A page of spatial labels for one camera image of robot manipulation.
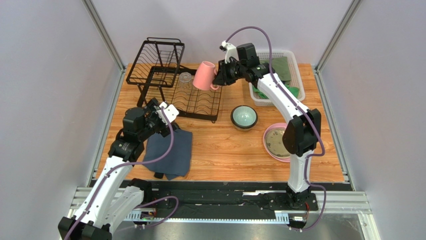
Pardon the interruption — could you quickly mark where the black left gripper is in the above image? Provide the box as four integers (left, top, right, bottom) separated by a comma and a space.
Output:
138, 98, 178, 142

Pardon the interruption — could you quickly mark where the pink mug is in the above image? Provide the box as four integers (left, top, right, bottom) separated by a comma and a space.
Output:
192, 61, 219, 91

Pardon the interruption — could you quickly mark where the clear drinking glass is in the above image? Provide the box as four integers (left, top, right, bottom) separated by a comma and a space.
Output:
178, 72, 193, 93

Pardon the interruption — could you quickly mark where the light blue ribbed bowl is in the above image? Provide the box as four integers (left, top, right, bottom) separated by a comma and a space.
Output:
230, 105, 258, 130

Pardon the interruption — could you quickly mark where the brown speckled bowl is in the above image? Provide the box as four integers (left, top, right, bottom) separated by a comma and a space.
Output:
230, 113, 258, 131

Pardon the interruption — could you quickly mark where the clear glass plate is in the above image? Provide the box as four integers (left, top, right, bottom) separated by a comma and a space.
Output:
265, 127, 290, 159

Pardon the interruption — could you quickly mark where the large pink plate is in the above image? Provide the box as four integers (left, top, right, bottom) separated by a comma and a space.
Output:
262, 122, 291, 163

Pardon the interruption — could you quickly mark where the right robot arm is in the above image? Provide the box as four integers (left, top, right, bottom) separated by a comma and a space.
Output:
213, 41, 322, 209

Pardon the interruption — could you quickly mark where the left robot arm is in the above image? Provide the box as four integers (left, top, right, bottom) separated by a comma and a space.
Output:
58, 98, 179, 240

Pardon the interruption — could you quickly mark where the olive green cloth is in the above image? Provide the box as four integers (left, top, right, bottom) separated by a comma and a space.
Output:
271, 56, 292, 85

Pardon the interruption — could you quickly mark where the dark blue cloth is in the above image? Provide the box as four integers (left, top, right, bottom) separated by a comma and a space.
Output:
142, 129, 193, 181

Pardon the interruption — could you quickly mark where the white plastic basket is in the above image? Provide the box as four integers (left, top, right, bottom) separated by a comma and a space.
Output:
249, 50, 306, 107

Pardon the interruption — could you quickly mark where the bright green cloth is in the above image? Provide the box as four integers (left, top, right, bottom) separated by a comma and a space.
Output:
252, 84, 300, 99

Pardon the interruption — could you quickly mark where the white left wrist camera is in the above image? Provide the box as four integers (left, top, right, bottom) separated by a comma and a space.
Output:
156, 102, 180, 125

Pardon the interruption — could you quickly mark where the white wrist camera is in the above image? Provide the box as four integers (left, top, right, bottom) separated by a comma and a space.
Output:
156, 102, 180, 125
219, 40, 239, 64

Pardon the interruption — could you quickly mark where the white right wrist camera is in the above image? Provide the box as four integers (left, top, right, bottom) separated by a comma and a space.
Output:
219, 40, 239, 64

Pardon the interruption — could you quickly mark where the black wire dish rack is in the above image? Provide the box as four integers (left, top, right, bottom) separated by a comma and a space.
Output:
126, 37, 222, 123

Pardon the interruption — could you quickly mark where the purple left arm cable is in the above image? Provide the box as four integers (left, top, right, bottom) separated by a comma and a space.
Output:
63, 106, 180, 240

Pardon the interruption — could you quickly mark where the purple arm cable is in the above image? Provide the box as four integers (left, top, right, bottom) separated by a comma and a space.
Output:
63, 106, 180, 240
225, 26, 327, 233

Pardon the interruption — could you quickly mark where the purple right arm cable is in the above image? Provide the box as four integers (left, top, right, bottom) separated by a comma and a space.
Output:
225, 26, 327, 233

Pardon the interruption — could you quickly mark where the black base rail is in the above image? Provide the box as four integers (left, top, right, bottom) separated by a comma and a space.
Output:
113, 179, 354, 221

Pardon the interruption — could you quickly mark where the aluminium frame post right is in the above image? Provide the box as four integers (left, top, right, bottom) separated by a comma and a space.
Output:
315, 0, 363, 72

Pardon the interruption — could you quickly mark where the aluminium frame post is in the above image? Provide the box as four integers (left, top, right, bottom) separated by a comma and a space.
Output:
315, 0, 363, 72
82, 0, 126, 73

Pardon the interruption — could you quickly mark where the aluminium frame post left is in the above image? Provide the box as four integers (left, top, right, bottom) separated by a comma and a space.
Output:
82, 0, 126, 73

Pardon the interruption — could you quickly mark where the aluminium front rail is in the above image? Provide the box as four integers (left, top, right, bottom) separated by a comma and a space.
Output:
68, 186, 374, 225

